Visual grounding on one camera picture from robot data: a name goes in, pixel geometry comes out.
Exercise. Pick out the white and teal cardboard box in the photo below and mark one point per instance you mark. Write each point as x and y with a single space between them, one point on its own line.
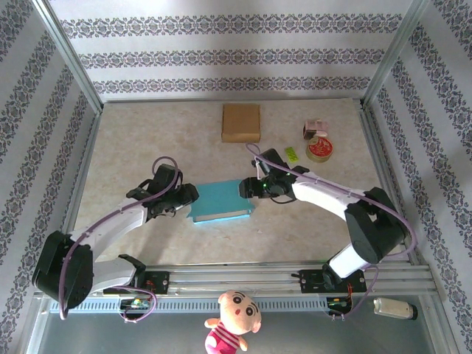
217 199

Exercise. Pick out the brown cardboard box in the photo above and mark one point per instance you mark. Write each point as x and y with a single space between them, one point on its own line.
241 121

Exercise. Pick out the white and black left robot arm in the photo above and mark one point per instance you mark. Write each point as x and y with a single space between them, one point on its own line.
110 228

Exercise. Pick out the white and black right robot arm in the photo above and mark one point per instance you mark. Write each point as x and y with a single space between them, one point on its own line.
321 195

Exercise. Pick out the small pink box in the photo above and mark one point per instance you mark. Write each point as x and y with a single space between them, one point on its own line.
315 128

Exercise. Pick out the round red tin can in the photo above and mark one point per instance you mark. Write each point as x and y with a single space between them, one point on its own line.
320 149

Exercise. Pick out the small circuit board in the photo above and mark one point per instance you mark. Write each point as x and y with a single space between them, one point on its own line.
135 304
338 302

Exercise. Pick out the plush doll with striped shirt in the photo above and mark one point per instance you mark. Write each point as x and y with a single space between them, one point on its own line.
236 317

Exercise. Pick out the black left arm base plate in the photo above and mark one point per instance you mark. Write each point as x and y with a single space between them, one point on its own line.
160 282

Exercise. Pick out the aluminium back rail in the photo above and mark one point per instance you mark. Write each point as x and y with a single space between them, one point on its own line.
239 99

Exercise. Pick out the aluminium front rail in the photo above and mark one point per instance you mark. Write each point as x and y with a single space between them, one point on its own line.
239 276

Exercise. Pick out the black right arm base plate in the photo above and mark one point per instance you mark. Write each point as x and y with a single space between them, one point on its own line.
309 282

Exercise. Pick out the aluminium side rail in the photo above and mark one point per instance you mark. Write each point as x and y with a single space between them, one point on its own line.
84 166
381 166

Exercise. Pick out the white camera with black lens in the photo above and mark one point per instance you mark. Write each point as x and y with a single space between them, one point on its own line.
391 308

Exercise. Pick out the aluminium frame post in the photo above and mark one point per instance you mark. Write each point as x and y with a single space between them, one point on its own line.
70 59
394 55

